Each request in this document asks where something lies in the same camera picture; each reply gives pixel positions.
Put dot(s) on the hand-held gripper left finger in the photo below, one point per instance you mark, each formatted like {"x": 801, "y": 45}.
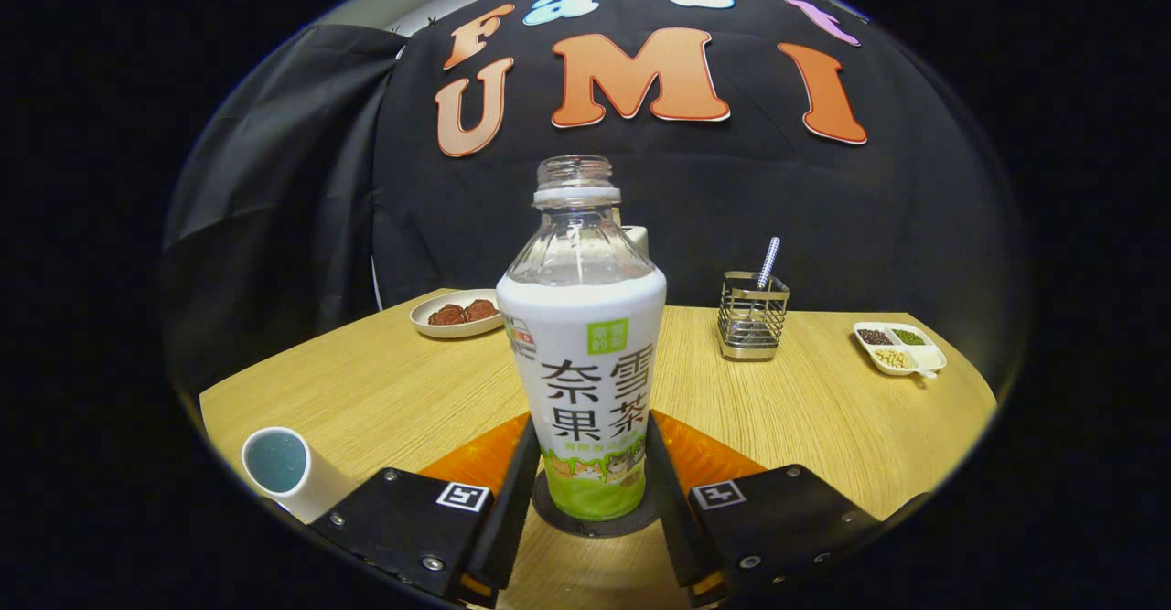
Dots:
{"x": 517, "y": 491}

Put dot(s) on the dark brown round coaster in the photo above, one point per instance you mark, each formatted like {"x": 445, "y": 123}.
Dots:
{"x": 560, "y": 524}

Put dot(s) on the white oval plate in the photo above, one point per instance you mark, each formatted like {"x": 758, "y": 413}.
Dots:
{"x": 430, "y": 326}

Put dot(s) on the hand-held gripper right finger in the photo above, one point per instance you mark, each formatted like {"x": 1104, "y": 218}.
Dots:
{"x": 666, "y": 500}

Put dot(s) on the brown food piece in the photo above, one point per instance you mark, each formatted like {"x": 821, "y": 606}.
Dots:
{"x": 446, "y": 315}
{"x": 481, "y": 309}

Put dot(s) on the wooden table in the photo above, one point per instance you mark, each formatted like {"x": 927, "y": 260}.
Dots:
{"x": 778, "y": 427}

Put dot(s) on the striped straw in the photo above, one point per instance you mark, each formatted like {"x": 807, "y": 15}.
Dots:
{"x": 768, "y": 262}

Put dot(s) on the white divided bean dish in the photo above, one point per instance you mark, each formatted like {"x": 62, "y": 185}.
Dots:
{"x": 924, "y": 358}

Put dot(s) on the clear juice bottle white label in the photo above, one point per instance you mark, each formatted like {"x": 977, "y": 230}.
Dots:
{"x": 585, "y": 381}

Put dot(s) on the cream white container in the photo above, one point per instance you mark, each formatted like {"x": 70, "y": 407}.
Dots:
{"x": 638, "y": 240}

